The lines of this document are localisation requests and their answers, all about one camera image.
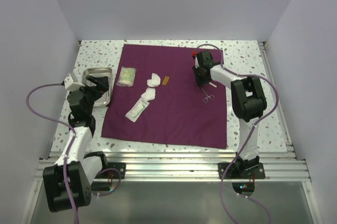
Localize steel instrument tray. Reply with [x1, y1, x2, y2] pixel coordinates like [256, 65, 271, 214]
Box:
[82, 67, 114, 107]

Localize steel hemostat forceps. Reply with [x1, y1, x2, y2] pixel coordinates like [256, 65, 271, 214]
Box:
[201, 87, 215, 104]

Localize aluminium rail frame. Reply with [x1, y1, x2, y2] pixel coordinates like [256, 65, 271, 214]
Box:
[22, 39, 322, 223]

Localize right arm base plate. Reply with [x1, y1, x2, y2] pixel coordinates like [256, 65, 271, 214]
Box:
[224, 163, 266, 179]

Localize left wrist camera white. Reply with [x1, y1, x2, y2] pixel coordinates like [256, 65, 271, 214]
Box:
[63, 73, 85, 91]

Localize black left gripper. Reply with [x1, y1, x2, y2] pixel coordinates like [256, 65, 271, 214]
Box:
[74, 76, 108, 115]

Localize bagged bandage roll green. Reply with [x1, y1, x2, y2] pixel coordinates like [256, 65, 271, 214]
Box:
[117, 67, 136, 87]

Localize purple cable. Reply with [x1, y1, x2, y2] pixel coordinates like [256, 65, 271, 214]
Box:
[25, 83, 80, 224]
[194, 44, 280, 224]

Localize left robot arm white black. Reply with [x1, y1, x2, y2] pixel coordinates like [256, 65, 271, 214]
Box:
[43, 74, 110, 212]

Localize white gauze pad far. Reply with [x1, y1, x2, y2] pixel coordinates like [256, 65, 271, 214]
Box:
[147, 73, 161, 88]

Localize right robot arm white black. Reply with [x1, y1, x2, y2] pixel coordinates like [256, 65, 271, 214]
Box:
[192, 50, 267, 179]

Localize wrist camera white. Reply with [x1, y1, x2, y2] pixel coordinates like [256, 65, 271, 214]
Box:
[63, 73, 85, 91]
[192, 50, 201, 68]

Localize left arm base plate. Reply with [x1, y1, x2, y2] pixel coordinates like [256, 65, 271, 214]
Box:
[95, 162, 126, 179]

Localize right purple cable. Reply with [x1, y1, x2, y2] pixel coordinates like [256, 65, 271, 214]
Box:
[194, 44, 280, 224]

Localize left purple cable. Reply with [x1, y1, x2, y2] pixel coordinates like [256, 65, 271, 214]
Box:
[25, 83, 80, 224]

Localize suture packet white green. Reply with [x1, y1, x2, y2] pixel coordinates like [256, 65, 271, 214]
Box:
[125, 97, 150, 122]

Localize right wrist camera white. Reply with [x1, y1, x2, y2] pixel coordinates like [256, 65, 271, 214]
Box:
[192, 50, 201, 68]

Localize white gauze pad near packet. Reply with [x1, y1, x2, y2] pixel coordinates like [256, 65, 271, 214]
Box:
[141, 88, 156, 101]

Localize purple cloth mat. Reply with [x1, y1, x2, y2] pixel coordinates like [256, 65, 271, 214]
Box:
[101, 44, 227, 149]

